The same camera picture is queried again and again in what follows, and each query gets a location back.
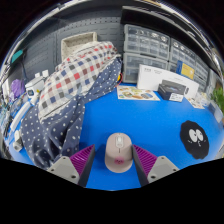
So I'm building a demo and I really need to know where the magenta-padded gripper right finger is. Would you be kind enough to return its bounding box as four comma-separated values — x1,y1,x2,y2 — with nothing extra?
131,144,181,187

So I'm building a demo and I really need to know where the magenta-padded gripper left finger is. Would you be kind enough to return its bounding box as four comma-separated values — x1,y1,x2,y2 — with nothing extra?
46,143,96,188

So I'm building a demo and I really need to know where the pink computer mouse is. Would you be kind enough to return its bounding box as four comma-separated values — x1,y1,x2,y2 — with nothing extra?
104,132,134,174

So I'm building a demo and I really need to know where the black mouse pad with eyes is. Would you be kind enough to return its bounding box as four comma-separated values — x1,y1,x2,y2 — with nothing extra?
179,120,210,160

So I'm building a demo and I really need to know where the white power strip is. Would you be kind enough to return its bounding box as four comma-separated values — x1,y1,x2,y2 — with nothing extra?
9,101,33,133

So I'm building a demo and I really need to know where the checkered and polka-dot cloth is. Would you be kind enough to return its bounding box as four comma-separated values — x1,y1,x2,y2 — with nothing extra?
20,40,123,169

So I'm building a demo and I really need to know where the colourful printed card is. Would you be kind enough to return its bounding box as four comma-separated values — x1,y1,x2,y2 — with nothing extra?
116,85,161,102
186,96,206,110

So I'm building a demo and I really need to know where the small black box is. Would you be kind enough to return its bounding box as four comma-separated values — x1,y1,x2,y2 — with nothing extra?
157,79,188,103

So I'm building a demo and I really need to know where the clear plastic box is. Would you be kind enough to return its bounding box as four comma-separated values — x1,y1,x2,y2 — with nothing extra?
196,91,214,108

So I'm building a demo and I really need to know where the white and blue device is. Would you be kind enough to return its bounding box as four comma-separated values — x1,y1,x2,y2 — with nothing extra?
25,76,46,98

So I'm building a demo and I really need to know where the green potted plant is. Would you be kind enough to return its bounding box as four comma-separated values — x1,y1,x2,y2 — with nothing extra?
210,85,224,114

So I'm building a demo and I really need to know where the long white keyboard box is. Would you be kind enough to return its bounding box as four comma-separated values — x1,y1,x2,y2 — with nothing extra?
136,63,200,100

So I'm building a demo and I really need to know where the purple bag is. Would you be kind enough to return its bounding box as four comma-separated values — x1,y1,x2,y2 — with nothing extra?
9,78,26,100

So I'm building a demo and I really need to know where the yellow and blue box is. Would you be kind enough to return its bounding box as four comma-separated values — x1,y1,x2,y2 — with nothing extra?
176,59,196,81

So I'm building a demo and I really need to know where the white woven basket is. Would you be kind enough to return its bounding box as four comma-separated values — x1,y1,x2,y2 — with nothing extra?
60,31,98,63

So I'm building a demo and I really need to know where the grey pegboard wall panel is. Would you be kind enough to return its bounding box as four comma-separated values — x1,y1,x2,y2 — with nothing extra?
19,16,126,84

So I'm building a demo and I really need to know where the teal wall holder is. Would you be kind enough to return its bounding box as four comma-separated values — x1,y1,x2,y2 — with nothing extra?
10,49,25,64

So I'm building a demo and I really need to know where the dark wall shelf unit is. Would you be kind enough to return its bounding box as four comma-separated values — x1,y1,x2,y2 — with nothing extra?
119,0,221,64

